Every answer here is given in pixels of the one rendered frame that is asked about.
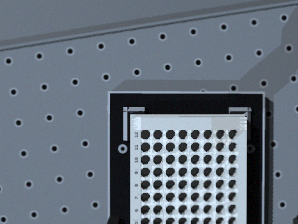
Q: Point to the black plate nest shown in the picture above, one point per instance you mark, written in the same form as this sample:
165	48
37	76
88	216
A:
123	103

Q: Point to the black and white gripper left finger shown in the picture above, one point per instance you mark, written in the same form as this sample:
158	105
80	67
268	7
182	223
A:
115	220

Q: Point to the white well plate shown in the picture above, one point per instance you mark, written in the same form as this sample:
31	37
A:
188	143

